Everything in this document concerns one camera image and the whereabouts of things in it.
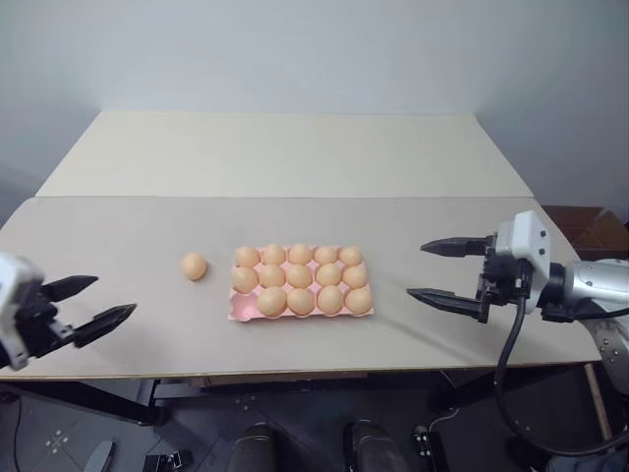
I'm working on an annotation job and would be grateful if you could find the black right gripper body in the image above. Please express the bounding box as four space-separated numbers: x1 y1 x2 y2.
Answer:
474 234 536 325

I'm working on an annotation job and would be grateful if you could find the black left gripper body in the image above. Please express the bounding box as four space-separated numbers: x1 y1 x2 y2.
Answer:
8 281 79 364

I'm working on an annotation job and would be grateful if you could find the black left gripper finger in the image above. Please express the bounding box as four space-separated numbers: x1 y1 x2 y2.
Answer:
41 274 99 310
73 303 138 350

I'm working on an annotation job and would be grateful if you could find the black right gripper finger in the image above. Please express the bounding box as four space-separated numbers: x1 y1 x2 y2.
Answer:
420 236 493 259
406 288 488 325

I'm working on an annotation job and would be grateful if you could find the pink egg tray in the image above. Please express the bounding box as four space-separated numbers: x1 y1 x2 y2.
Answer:
226 244 377 324

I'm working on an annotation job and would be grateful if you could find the brown cardboard box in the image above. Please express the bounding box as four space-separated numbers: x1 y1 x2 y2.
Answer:
544 205 629 262

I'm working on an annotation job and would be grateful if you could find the black floor device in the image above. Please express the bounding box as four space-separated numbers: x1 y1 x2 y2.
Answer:
411 425 449 472

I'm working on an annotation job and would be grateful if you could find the black floor clamp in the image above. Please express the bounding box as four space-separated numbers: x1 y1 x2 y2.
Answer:
143 450 194 472

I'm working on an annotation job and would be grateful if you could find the wooden stick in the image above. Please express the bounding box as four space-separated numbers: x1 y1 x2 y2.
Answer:
583 363 613 442

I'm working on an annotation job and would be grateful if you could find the dark rounded shape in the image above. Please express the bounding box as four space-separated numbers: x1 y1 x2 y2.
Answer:
342 419 410 472
230 423 277 472

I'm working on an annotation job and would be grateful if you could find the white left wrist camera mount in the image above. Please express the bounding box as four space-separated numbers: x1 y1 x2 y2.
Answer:
0 252 46 372

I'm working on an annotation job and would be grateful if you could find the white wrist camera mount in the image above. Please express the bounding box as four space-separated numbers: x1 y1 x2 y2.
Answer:
0 252 46 372
493 209 554 307

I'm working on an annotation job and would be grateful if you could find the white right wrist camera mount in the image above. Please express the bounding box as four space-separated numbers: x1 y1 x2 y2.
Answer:
493 209 554 307

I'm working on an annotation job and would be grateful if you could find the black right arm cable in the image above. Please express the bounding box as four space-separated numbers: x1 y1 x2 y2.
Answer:
493 289 629 456

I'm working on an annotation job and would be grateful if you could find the black metal table frame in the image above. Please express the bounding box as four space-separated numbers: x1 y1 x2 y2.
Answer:
0 366 591 429

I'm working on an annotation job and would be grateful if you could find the grey metal bracket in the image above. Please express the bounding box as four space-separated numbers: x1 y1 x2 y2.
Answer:
81 441 117 472

